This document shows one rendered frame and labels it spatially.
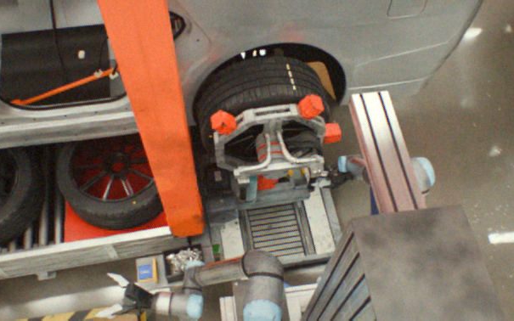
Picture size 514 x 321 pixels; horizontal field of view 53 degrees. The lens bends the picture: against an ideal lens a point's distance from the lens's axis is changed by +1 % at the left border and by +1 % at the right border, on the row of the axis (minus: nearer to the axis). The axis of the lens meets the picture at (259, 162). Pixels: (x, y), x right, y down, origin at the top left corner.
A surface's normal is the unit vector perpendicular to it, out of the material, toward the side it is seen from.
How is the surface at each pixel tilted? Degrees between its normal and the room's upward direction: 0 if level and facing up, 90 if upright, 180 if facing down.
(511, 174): 0
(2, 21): 55
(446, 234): 0
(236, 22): 90
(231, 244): 0
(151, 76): 90
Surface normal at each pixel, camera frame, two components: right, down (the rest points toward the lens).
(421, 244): 0.04, -0.48
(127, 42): 0.18, 0.87
